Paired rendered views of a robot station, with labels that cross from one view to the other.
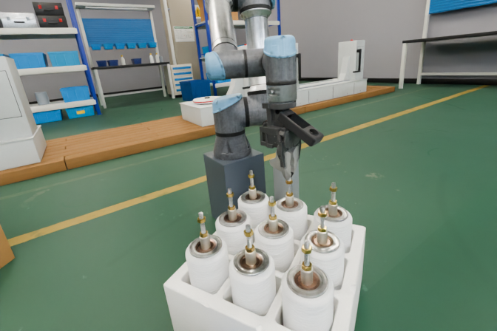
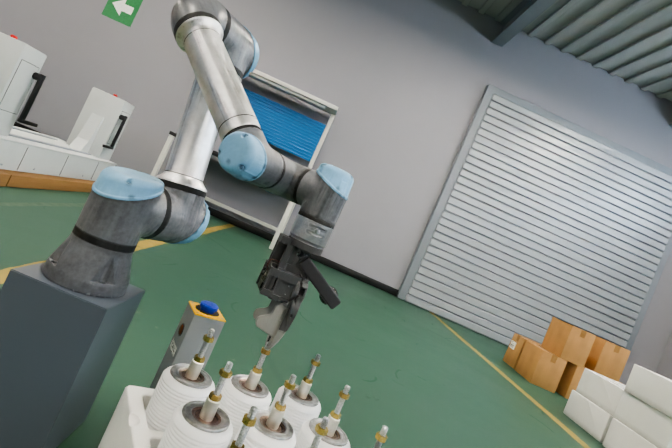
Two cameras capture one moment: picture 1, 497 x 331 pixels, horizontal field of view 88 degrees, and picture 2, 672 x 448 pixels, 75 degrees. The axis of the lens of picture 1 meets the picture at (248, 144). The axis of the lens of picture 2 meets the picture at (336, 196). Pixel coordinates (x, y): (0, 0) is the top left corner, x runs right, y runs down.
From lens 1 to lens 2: 0.66 m
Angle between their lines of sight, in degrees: 63
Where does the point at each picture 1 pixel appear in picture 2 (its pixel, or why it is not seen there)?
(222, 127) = (118, 231)
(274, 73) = (330, 211)
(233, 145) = (120, 269)
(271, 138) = (282, 287)
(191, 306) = not seen: outside the picture
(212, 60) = (259, 152)
